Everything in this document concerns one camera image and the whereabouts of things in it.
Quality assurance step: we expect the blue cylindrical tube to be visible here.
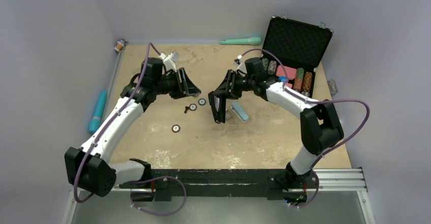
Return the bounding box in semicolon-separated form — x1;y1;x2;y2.
88;90;107;134

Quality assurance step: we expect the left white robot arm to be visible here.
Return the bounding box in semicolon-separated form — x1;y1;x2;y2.
65;55;201;197

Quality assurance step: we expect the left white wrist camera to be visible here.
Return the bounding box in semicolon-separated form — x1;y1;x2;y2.
159;51;180;72

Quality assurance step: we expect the brown poker chip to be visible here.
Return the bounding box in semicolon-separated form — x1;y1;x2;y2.
189;104;197;111
171;124;181;133

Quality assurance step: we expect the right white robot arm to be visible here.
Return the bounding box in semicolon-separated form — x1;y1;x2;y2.
208;57;344;187

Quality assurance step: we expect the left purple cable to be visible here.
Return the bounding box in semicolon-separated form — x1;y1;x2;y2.
73;42;162;204

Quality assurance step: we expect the black poker chip case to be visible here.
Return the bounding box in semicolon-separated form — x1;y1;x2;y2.
262;16;333;96

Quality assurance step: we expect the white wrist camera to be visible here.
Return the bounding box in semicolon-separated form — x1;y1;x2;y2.
159;51;180;72
234;55;247;74

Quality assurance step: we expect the black stapler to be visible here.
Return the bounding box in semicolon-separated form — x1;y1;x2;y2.
208;91;227;124

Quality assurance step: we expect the purple cable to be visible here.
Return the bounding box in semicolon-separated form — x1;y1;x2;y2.
240;48;371;169
73;42;162;204

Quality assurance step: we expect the brown poker chip front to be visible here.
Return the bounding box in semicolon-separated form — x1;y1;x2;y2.
171;124;181;133

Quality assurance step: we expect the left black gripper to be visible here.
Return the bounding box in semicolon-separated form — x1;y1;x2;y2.
153;68;200;99

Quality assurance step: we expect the light blue stapler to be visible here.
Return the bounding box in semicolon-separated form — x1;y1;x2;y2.
231;102;249;123

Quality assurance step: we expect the brown poker chip middle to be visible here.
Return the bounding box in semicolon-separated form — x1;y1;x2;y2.
189;104;197;111

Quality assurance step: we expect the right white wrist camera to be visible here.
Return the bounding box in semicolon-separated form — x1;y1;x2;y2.
234;55;247;74

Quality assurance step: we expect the red white staple box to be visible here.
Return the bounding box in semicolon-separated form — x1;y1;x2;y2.
225;109;232;121

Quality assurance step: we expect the blue poker chip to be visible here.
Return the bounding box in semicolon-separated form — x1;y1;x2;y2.
198;98;206;106

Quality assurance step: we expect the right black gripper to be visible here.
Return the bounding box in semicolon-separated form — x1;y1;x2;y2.
213;70;255;100

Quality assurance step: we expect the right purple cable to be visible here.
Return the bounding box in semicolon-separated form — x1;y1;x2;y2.
240;48;371;169

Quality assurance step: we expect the small orange bottle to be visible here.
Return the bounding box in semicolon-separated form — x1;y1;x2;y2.
114;39;127;52

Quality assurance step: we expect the aluminium rail frame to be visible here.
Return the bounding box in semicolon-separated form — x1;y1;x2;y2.
62;169;375;223

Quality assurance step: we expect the mint green microphone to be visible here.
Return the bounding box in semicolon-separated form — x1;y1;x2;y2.
219;37;261;46

